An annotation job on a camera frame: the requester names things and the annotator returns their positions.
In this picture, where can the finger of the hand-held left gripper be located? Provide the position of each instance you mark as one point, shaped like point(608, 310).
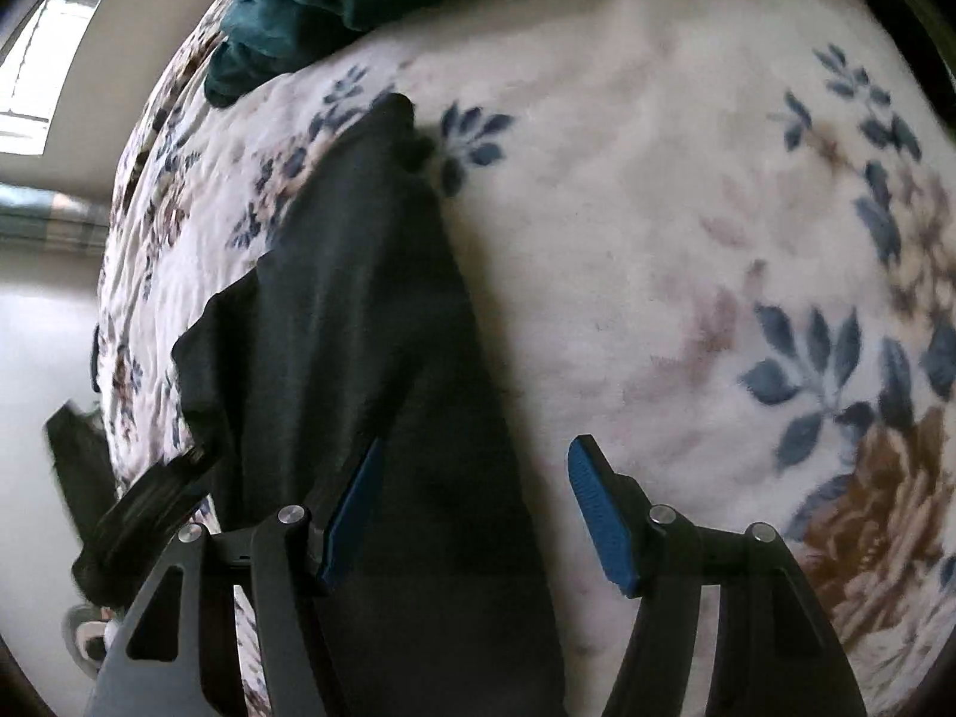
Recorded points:
point(153, 500)

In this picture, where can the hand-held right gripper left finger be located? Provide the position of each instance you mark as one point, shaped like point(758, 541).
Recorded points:
point(349, 519)

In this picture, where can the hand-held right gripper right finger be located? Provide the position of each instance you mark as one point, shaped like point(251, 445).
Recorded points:
point(597, 519)

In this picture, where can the black garment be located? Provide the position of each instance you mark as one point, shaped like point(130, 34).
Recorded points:
point(358, 314)

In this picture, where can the white slipper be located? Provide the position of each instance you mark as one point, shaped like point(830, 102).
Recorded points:
point(86, 638)

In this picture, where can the striped cloth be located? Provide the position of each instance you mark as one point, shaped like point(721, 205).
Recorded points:
point(45, 220)

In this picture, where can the floral fleece blanket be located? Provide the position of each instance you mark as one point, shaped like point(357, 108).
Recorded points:
point(635, 224)

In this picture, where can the window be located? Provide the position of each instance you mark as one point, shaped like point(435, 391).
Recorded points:
point(52, 37)

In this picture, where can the dark green garment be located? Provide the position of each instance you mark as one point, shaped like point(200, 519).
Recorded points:
point(314, 0)

